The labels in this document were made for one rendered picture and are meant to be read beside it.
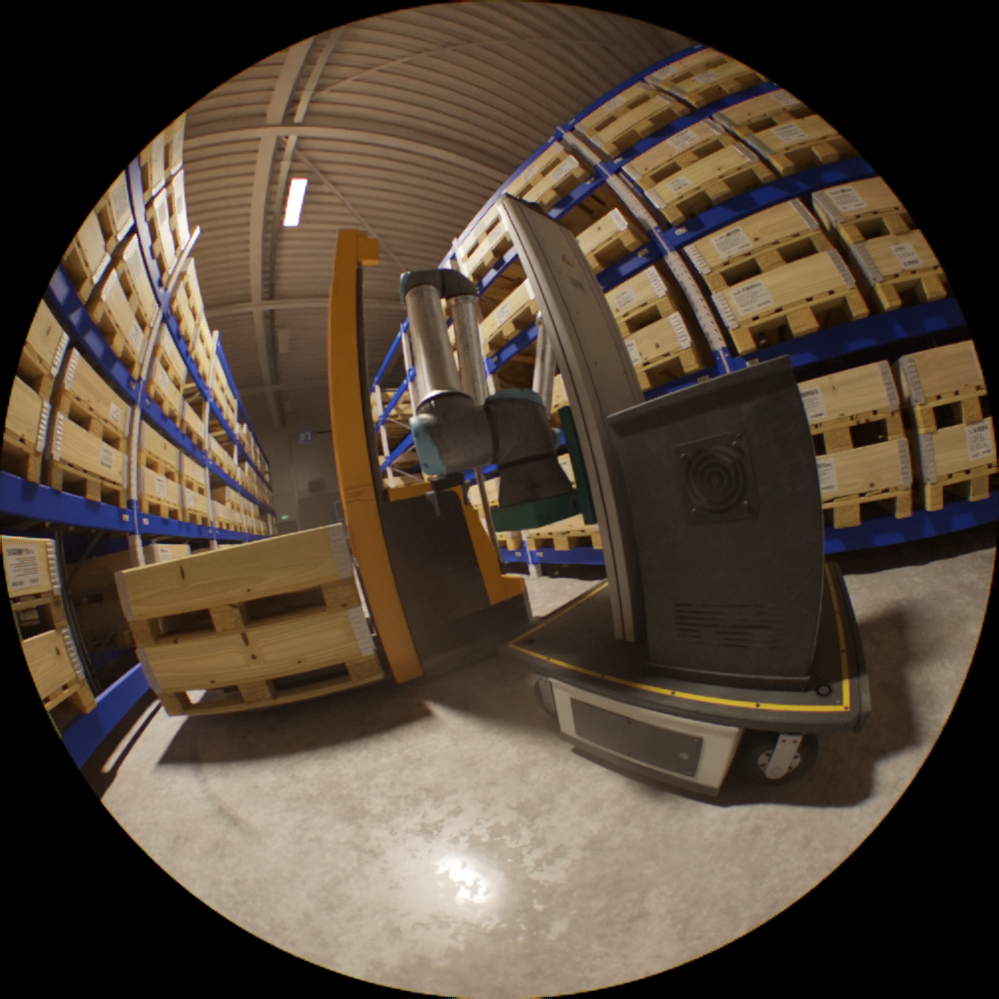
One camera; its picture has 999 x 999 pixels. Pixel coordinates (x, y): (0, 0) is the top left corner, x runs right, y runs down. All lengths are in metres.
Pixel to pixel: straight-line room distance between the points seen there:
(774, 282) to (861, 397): 0.66
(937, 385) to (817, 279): 0.76
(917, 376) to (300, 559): 2.74
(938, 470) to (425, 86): 7.57
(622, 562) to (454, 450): 0.46
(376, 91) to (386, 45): 1.08
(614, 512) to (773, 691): 0.51
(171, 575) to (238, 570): 0.35
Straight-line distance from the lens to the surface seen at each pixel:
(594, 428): 0.70
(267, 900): 1.00
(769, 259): 1.85
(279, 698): 1.48
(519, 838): 0.82
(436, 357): 0.80
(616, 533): 0.70
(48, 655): 1.64
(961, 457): 1.97
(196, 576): 1.41
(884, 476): 1.72
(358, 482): 1.31
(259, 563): 1.30
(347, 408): 1.41
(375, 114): 7.26
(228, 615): 1.38
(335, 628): 1.30
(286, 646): 1.35
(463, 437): 0.66
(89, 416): 2.21
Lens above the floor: 0.73
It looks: 1 degrees up
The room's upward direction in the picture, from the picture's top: 12 degrees counter-clockwise
